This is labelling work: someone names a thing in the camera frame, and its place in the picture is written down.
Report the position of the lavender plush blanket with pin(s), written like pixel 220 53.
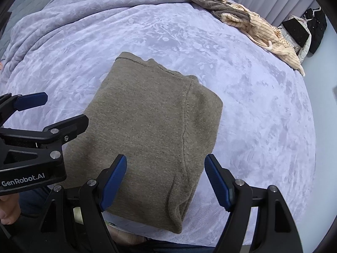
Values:
pixel 263 137

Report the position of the cream striped garment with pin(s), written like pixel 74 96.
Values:
pixel 266 31

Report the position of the person's body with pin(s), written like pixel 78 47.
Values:
pixel 158 246

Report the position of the taupe fleece garment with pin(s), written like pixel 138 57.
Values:
pixel 208 1

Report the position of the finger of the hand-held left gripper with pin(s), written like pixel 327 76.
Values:
pixel 71 126
pixel 31 101

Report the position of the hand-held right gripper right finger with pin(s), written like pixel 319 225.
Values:
pixel 218 181

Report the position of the white bag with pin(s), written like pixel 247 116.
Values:
pixel 305 52

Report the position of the grey quilted bedding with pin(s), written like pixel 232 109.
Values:
pixel 26 13

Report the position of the brown knit sweater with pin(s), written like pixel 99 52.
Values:
pixel 147 126

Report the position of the black hanging jacket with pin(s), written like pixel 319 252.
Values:
pixel 318 29

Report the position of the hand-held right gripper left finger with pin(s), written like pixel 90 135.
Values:
pixel 114 181

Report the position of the black glitter bag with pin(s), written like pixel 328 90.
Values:
pixel 296 31

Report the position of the person's left hand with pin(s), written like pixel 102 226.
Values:
pixel 9 208

